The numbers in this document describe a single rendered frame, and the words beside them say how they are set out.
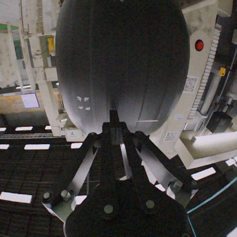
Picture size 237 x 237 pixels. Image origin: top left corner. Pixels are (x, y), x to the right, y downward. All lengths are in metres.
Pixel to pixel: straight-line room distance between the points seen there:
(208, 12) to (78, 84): 0.52
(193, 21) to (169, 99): 0.34
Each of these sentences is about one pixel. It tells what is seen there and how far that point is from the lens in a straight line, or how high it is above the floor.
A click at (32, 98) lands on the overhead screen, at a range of 4.54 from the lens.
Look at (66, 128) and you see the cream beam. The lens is 0.90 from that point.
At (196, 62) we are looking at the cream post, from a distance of 0.53.
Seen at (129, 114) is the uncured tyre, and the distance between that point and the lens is 0.24.
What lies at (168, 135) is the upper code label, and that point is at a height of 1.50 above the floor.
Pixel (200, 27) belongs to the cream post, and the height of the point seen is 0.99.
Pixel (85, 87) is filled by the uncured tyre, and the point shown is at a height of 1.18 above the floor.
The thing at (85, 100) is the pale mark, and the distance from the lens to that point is 0.22.
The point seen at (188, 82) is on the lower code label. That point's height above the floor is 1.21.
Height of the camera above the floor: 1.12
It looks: 33 degrees up
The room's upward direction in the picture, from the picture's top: 177 degrees counter-clockwise
